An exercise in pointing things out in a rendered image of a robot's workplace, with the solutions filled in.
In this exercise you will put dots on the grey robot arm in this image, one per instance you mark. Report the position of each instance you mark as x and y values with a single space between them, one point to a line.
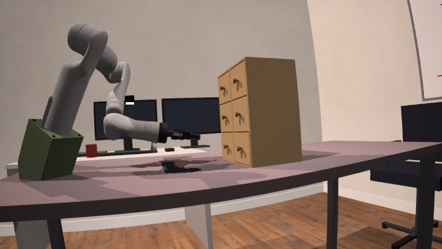
63 104

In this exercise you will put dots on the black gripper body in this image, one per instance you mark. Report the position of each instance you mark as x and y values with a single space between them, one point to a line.
164 133

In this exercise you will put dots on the small brown chest of drawers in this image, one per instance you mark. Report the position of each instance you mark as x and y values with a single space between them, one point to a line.
273 111

